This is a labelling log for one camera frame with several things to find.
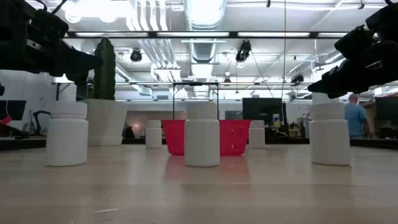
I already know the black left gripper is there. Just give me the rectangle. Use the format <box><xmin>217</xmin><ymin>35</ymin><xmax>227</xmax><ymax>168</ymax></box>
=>
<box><xmin>0</xmin><ymin>29</ymin><xmax>104</xmax><ymax>85</ymax></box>

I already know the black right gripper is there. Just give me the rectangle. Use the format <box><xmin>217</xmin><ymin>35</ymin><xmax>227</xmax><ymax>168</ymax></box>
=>
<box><xmin>307</xmin><ymin>40</ymin><xmax>398</xmax><ymax>100</ymax></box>

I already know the white pill bottle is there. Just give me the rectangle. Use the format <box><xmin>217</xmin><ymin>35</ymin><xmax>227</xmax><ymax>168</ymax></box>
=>
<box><xmin>145</xmin><ymin>119</ymin><xmax>163</xmax><ymax>149</ymax></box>
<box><xmin>183</xmin><ymin>101</ymin><xmax>221</xmax><ymax>167</ymax></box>
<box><xmin>248</xmin><ymin>119</ymin><xmax>266</xmax><ymax>149</ymax></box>
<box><xmin>309</xmin><ymin>102</ymin><xmax>351</xmax><ymax>166</ymax></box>
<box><xmin>45</xmin><ymin>101</ymin><xmax>90</xmax><ymax>167</ymax></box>

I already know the red plastic basket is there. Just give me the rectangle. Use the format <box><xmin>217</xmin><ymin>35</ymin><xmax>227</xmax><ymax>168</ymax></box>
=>
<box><xmin>162</xmin><ymin>119</ymin><xmax>252</xmax><ymax>156</ymax></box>

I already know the white building column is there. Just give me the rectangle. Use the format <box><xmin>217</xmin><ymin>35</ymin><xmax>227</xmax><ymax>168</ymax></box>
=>
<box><xmin>312</xmin><ymin>92</ymin><xmax>340</xmax><ymax>105</ymax></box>

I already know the person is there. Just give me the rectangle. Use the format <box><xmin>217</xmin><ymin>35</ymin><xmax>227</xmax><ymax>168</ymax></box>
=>
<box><xmin>344</xmin><ymin>93</ymin><xmax>373</xmax><ymax>139</ymax></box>

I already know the black ceiling spotlight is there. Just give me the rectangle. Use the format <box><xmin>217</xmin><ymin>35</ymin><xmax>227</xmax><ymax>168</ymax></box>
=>
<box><xmin>129</xmin><ymin>49</ymin><xmax>143</xmax><ymax>63</ymax></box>
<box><xmin>235</xmin><ymin>39</ymin><xmax>252</xmax><ymax>63</ymax></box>
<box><xmin>290</xmin><ymin>73</ymin><xmax>305</xmax><ymax>86</ymax></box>

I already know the black computer monitor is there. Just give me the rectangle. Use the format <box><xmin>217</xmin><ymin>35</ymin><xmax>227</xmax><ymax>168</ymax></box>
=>
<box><xmin>242</xmin><ymin>97</ymin><xmax>287</xmax><ymax>125</ymax></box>
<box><xmin>375</xmin><ymin>96</ymin><xmax>398</xmax><ymax>124</ymax></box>
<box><xmin>0</xmin><ymin>100</ymin><xmax>27</xmax><ymax>121</ymax></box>

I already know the white hexagonal plant pot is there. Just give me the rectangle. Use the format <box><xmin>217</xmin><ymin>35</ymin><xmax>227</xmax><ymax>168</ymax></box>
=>
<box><xmin>79</xmin><ymin>98</ymin><xmax>128</xmax><ymax>146</ymax></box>

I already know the black overhead crossbeam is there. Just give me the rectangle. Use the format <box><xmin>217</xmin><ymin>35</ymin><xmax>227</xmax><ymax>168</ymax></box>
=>
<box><xmin>67</xmin><ymin>30</ymin><xmax>348</xmax><ymax>39</ymax></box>

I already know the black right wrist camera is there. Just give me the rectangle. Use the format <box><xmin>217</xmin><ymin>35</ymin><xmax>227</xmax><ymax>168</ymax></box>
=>
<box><xmin>334</xmin><ymin>24</ymin><xmax>377</xmax><ymax>60</ymax></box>

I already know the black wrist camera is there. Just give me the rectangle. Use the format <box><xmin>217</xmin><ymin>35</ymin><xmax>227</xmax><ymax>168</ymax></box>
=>
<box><xmin>334</xmin><ymin>24</ymin><xmax>377</xmax><ymax>60</ymax></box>
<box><xmin>29</xmin><ymin>8</ymin><xmax>70</xmax><ymax>40</ymax></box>

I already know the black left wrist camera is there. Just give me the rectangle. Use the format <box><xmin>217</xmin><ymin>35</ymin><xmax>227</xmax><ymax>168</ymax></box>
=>
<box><xmin>29</xmin><ymin>8</ymin><xmax>70</xmax><ymax>40</ymax></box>

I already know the silver ventilation duct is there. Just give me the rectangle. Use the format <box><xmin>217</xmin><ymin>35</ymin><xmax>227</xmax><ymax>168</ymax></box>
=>
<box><xmin>183</xmin><ymin>0</ymin><xmax>228</xmax><ymax>31</ymax></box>

